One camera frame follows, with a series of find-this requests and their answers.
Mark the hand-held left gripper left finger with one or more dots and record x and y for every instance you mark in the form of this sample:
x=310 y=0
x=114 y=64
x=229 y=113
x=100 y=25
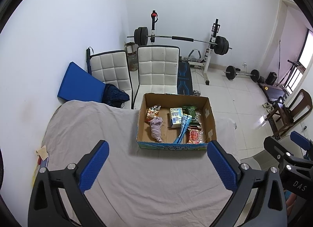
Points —
x=94 y=165

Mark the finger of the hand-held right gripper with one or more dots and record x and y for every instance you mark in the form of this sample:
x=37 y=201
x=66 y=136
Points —
x=302 y=140
x=276 y=148

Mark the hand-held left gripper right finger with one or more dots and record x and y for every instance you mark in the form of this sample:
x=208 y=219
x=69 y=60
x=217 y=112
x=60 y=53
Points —
x=221 y=165

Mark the red snack packet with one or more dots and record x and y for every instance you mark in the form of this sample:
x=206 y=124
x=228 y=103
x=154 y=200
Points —
x=194 y=136

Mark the long blue packet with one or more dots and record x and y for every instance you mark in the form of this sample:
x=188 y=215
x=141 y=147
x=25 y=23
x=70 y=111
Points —
x=183 y=129

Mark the green snack packet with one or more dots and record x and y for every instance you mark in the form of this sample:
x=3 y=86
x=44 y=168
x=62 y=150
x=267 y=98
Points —
x=192 y=113

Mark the white blue tissue pack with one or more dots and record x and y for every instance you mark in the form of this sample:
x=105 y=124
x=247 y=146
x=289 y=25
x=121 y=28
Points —
x=175 y=118

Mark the cardboard box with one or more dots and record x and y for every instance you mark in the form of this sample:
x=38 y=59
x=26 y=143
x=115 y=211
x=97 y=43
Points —
x=143 y=119

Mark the purple grey sock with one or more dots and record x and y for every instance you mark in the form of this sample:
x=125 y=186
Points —
x=156 y=129

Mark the orange snack packet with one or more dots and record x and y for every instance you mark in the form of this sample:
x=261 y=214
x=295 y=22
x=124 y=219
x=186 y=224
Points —
x=152 y=113

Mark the person's right forearm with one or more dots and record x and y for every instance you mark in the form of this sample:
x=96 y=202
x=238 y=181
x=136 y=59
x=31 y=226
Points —
x=291 y=205

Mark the beige plastic chair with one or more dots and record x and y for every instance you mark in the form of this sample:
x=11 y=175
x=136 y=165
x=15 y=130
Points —
x=259 y=161

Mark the brown wooden chair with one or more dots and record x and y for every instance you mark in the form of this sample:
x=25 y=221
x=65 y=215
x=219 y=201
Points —
x=300 y=109

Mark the pair of shoes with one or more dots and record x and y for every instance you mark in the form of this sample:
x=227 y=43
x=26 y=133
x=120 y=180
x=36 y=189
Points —
x=267 y=107

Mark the beige paper scrap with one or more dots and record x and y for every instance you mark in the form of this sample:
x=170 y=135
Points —
x=42 y=153

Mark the black treadmill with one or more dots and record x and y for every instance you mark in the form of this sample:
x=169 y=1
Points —
x=272 y=92

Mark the black speaker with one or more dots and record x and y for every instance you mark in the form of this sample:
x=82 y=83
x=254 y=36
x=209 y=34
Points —
x=271 y=78

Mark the dark blue jacket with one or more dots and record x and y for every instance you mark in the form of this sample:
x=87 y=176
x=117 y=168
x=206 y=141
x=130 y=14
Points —
x=115 y=96

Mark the black tripod stand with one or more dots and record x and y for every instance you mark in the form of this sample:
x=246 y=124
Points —
x=293 y=66

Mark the metal bowl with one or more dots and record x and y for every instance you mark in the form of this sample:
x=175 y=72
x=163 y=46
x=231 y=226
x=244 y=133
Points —
x=196 y=93

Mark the blue foam mat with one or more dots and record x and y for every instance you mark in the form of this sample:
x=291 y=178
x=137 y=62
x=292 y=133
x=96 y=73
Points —
x=78 y=82

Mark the window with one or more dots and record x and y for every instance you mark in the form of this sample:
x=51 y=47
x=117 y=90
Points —
x=307 y=53

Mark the short barbell with black plates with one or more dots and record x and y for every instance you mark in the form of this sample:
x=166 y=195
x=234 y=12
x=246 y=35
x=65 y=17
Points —
x=231 y=71

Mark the white padded chair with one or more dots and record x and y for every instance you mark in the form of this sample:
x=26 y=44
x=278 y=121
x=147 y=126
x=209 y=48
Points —
x=156 y=70
x=110 y=70

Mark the black blue baton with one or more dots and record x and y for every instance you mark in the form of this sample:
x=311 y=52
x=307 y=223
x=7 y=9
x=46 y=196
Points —
x=88 y=60

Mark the grey gas cylinder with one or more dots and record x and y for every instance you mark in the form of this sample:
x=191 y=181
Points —
x=133 y=63

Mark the white weight bench rack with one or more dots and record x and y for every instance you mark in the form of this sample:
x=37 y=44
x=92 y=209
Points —
x=209 y=55

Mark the grey exercise machine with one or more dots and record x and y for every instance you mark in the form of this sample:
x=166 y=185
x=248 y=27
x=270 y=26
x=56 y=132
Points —
x=195 y=53

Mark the long barbell with black plates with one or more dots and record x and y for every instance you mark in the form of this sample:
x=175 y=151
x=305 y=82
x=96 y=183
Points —
x=166 y=37

